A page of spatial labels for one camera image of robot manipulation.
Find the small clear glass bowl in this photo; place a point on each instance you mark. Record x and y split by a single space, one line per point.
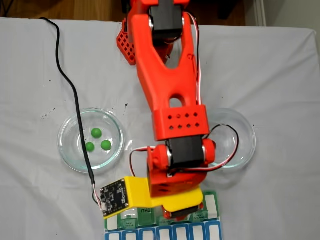
246 150

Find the weekly pill organizer box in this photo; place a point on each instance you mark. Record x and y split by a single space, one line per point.
180 231

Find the camera circuit board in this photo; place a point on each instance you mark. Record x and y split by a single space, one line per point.
115 197

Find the green ball pill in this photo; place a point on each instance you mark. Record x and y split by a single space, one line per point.
90 147
106 145
96 133

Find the black table clamp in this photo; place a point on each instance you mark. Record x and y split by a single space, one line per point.
126 25

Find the large clear glass bowl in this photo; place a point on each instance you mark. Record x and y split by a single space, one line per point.
67 155

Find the white tablecloth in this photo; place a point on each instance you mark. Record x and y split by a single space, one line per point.
37 200

